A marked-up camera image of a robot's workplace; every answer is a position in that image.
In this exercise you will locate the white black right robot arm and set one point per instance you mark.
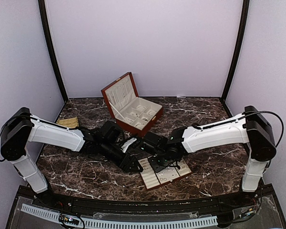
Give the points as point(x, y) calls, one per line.
point(249, 127)

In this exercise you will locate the black frame post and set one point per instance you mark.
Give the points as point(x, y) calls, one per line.
point(51, 51)
point(237, 50)

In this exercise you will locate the right black frame post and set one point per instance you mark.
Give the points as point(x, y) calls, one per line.
point(237, 50)

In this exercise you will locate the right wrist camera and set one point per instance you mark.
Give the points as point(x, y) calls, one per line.
point(150, 142)

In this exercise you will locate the left black frame post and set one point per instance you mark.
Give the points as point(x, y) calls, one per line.
point(51, 51)

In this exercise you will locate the red wooden jewelry box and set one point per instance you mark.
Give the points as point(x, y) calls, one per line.
point(131, 112)

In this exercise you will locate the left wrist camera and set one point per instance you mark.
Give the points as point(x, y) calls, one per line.
point(130, 143)

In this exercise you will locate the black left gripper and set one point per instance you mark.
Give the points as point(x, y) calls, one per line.
point(126, 167)

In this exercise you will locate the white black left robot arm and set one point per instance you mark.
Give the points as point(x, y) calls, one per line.
point(24, 127)

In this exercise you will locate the black front table rail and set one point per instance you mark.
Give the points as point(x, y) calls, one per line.
point(86, 206)

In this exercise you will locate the woven bamboo tray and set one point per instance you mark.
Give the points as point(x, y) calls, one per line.
point(69, 122)

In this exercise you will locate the red jewelry tray insert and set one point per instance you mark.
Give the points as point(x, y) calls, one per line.
point(153, 180)

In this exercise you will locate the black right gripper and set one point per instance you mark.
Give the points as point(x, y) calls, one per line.
point(157, 168)

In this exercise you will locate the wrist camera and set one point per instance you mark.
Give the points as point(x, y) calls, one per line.
point(150, 142)
point(130, 143)

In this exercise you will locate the white slotted cable duct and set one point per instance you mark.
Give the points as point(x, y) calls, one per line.
point(72, 222)

